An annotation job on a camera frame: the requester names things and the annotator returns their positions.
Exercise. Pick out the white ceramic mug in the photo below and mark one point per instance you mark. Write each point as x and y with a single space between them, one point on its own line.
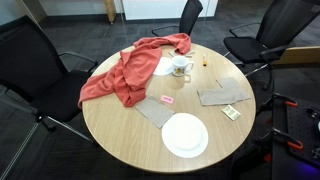
181 65

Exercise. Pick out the small white plate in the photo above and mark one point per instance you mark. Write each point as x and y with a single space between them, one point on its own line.
164 67

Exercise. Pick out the large white plate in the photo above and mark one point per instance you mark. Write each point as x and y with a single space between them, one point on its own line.
185 135

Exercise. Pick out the pink sticky note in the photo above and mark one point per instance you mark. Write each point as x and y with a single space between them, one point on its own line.
167 99

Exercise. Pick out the red orange cloth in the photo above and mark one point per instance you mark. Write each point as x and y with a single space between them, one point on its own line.
128 77

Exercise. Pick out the round wooden table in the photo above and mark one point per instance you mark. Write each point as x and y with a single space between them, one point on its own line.
130 137

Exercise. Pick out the brown napkin under cloth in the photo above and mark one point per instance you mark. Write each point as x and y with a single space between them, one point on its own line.
174 53

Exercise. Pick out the orange marker pen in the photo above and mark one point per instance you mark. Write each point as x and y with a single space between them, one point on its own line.
204 60

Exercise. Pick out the black office chair far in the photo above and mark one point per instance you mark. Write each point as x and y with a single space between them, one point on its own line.
189 15

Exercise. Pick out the black office chair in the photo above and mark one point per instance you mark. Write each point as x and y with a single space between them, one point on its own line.
31 67
189 15
282 22

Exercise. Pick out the black office chair left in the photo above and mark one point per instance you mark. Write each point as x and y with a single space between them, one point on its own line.
31 67

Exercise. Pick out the black office chair right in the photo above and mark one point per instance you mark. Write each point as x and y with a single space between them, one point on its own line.
282 22

